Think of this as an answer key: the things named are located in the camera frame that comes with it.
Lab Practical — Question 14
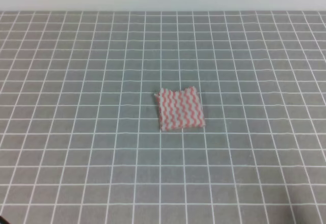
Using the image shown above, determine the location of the pink white wavy striped towel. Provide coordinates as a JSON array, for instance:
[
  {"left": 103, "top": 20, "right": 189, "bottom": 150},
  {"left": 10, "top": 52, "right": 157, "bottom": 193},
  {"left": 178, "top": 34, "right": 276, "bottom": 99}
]
[{"left": 154, "top": 87, "right": 206, "bottom": 131}]

